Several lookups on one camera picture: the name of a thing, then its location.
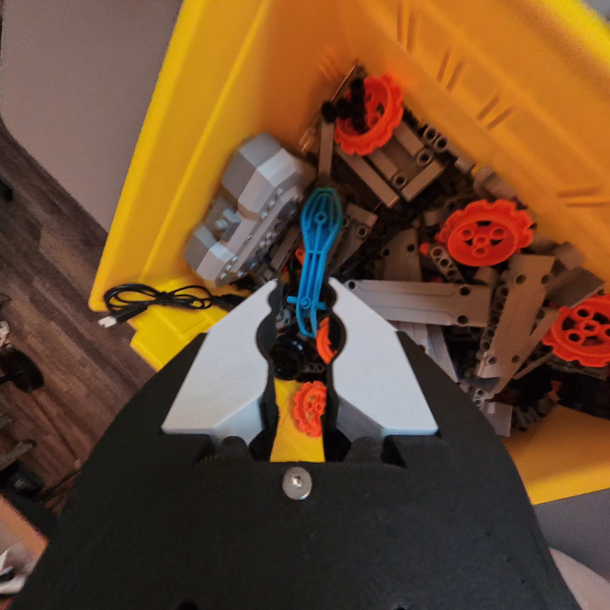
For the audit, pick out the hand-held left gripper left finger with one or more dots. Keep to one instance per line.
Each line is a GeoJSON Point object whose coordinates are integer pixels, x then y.
{"type": "Point", "coordinates": [219, 381]}

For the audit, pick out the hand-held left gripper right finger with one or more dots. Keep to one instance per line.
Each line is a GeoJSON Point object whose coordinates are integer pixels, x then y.
{"type": "Point", "coordinates": [381, 381]}

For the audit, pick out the black spoked wheel rim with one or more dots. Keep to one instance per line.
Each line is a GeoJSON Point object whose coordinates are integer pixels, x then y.
{"type": "Point", "coordinates": [286, 357]}

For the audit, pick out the pile of building pieces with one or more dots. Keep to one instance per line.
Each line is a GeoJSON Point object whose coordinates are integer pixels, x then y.
{"type": "Point", "coordinates": [414, 305]}

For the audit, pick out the yellow plastic bin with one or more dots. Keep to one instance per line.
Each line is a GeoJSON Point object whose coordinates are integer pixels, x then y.
{"type": "Point", "coordinates": [214, 95]}

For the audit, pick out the small orange gear wheel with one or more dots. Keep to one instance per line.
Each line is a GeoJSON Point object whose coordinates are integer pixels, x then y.
{"type": "Point", "coordinates": [305, 405]}
{"type": "Point", "coordinates": [326, 345]}

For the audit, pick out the large orange gear wheel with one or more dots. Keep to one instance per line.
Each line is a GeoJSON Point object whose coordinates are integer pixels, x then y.
{"type": "Point", "coordinates": [452, 238]}
{"type": "Point", "coordinates": [560, 333]}

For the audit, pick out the large grey motor block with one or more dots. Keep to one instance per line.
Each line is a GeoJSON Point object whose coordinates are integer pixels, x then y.
{"type": "Point", "coordinates": [257, 181]}

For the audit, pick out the orange wheel with black pins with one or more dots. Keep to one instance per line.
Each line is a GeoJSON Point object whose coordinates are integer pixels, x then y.
{"type": "Point", "coordinates": [388, 109]}

